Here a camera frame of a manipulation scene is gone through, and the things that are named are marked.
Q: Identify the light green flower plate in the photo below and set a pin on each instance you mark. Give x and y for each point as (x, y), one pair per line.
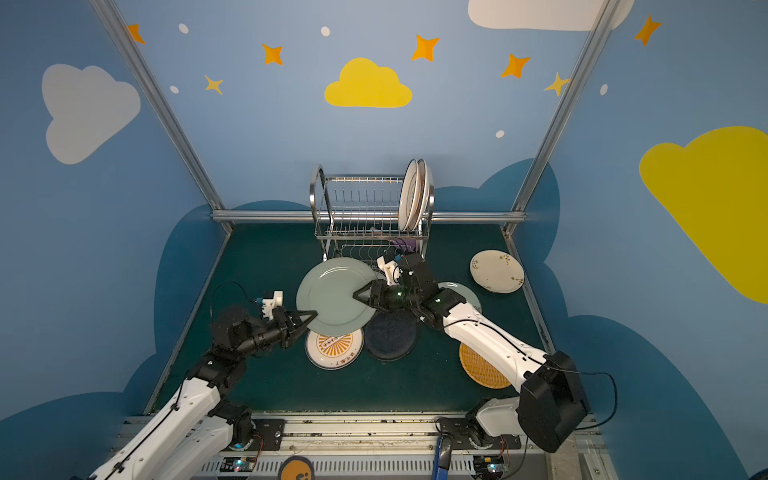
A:
(464, 291)

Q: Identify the plain pale green plate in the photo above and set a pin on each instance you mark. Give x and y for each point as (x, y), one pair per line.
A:
(328, 290)

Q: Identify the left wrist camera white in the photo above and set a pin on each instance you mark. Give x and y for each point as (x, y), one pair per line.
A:
(269, 302)

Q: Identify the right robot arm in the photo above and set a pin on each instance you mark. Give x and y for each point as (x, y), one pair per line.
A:
(551, 401)

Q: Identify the pink purple silicone spatula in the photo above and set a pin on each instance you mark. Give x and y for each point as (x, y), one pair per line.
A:
(406, 244)

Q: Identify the orange woven plate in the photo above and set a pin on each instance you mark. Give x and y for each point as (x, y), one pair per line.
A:
(480, 370)

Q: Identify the blue handled tool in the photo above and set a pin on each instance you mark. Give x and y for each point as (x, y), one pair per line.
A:
(442, 459)

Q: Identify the dark blue speckled plate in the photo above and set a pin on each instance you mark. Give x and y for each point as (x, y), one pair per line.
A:
(391, 336)

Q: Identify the orange sunburst plate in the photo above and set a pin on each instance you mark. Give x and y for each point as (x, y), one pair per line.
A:
(333, 352)
(427, 191)

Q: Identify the white red-berry plate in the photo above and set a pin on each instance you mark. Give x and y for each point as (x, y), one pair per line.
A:
(497, 271)

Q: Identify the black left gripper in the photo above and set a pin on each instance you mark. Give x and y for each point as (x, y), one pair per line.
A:
(283, 327)

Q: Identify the white cloud motif plate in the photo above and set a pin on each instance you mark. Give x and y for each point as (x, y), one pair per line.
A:
(408, 194)

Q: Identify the orange sunburst plate flat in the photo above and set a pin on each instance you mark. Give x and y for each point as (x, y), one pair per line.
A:
(333, 352)

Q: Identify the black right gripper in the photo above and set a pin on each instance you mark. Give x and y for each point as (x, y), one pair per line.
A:
(383, 294)

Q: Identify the stainless steel dish rack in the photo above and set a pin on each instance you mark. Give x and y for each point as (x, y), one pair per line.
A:
(356, 216)

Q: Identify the round black orange logo disc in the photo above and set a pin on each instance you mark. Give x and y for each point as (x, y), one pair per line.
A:
(296, 468)

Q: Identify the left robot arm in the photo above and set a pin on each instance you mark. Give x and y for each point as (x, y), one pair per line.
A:
(198, 421)

